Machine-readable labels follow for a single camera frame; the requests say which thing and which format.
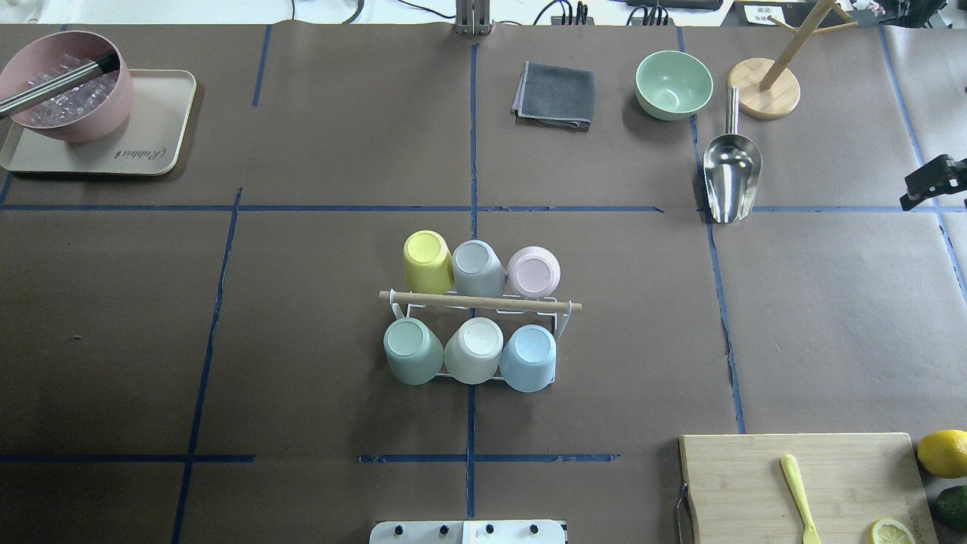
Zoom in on pink cup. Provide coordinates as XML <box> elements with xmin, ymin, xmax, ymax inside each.
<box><xmin>507</xmin><ymin>246</ymin><xmax>561</xmax><ymax>299</ymax></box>

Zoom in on green cup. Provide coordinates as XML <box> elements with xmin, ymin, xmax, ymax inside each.
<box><xmin>383</xmin><ymin>317</ymin><xmax>444</xmax><ymax>385</ymax></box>

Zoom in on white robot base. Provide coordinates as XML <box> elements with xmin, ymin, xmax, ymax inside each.
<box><xmin>369</xmin><ymin>519</ymin><xmax>569</xmax><ymax>543</ymax></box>

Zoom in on blue cup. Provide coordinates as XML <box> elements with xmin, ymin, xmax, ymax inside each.
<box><xmin>499</xmin><ymin>324</ymin><xmax>557</xmax><ymax>393</ymax></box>

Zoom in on grey cup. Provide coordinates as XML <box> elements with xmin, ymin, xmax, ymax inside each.
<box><xmin>453</xmin><ymin>239</ymin><xmax>505</xmax><ymax>298</ymax></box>

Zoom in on white cup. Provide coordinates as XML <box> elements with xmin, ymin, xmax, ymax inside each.
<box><xmin>444</xmin><ymin>317</ymin><xmax>504</xmax><ymax>385</ymax></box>

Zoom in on yellow cup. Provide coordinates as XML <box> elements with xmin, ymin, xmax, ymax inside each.
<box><xmin>402</xmin><ymin>230</ymin><xmax>455</xmax><ymax>294</ymax></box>

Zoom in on metal scoop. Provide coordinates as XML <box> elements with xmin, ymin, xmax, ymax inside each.
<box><xmin>703</xmin><ymin>86</ymin><xmax>763</xmax><ymax>224</ymax></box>

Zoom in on whole lemon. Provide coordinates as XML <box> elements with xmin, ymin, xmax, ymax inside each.
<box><xmin>916</xmin><ymin>429</ymin><xmax>966</xmax><ymax>479</ymax></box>

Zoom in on green bowl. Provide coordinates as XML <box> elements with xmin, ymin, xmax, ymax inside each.
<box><xmin>635</xmin><ymin>51</ymin><xmax>714</xmax><ymax>121</ymax></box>

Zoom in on yellow plastic knife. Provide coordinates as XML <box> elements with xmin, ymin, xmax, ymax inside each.
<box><xmin>780</xmin><ymin>453</ymin><xmax>821</xmax><ymax>543</ymax></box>

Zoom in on avocado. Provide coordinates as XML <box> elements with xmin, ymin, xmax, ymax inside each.
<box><xmin>931</xmin><ymin>484</ymin><xmax>966</xmax><ymax>534</ymax></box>

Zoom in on lemon slice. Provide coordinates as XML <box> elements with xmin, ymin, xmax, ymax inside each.
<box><xmin>868</xmin><ymin>518</ymin><xmax>916</xmax><ymax>544</ymax></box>

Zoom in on wooden cutting board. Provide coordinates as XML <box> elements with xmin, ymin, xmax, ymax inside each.
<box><xmin>679</xmin><ymin>433</ymin><xmax>937</xmax><ymax>543</ymax></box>

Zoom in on grey folded cloth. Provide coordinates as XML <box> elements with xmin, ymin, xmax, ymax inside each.
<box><xmin>511</xmin><ymin>61</ymin><xmax>595</xmax><ymax>131</ymax></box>

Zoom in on beige serving tray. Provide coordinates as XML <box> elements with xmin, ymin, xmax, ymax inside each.
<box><xmin>2</xmin><ymin>70</ymin><xmax>197</xmax><ymax>176</ymax></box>

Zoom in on metal tongs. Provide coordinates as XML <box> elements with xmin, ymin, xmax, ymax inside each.
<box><xmin>1</xmin><ymin>52</ymin><xmax>121</xmax><ymax>119</ymax></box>

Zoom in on pink bowl with ice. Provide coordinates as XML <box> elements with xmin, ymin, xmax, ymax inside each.
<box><xmin>1</xmin><ymin>31</ymin><xmax>134</xmax><ymax>142</ymax></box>

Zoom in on white wire cup holder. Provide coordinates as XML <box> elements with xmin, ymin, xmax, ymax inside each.
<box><xmin>379</xmin><ymin>289</ymin><xmax>582</xmax><ymax>384</ymax></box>

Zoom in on camera mount post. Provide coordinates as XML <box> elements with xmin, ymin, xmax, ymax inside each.
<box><xmin>455</xmin><ymin>0</ymin><xmax>493</xmax><ymax>36</ymax></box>

